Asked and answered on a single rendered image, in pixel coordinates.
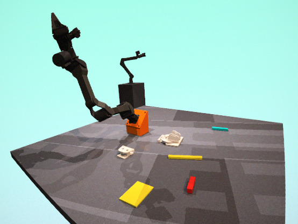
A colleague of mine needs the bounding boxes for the yellow flat plate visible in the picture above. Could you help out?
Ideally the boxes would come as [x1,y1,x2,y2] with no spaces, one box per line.
[119,182,154,207]

